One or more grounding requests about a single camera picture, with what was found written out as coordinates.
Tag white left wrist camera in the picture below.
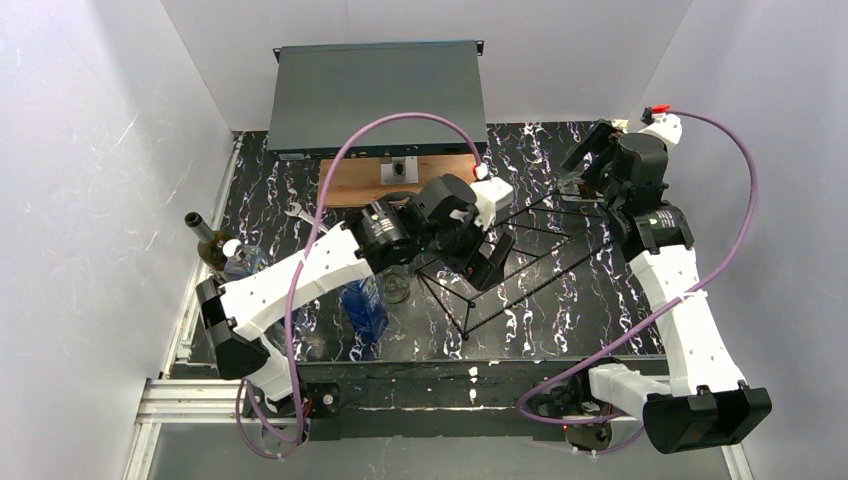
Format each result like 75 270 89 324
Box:
470 163 514 231

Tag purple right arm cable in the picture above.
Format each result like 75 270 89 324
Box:
515 109 759 458

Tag wooden board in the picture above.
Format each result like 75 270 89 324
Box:
325 154 476 208

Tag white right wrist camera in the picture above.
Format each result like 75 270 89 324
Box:
639 104 682 151

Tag grey rack-mount device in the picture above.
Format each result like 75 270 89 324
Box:
267 40 488 160

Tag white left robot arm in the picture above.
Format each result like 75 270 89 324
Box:
196 174 514 401

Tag blue square bottle front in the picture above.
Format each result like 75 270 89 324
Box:
340 276 388 343

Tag silver wrench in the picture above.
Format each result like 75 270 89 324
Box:
286 202 329 233

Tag black wire wine rack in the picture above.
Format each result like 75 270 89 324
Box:
416 189 608 340

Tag dark green wine bottle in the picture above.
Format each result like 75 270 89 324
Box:
184 212 235 273

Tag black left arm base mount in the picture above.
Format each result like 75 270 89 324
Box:
240 383 341 419

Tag clear round bottle front left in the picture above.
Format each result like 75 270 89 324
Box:
224 245 272 281

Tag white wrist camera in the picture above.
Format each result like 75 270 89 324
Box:
470 163 514 231
639 104 682 151

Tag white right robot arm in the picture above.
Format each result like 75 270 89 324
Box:
563 116 772 454

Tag metal bracket on board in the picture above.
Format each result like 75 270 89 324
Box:
380 156 419 186

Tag clear square bottle black cap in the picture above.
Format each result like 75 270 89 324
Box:
556 174 603 202

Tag clear round glass bottle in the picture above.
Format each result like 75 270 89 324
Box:
379 265 413 304

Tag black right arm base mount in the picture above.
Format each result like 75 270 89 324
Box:
527 378 613 451

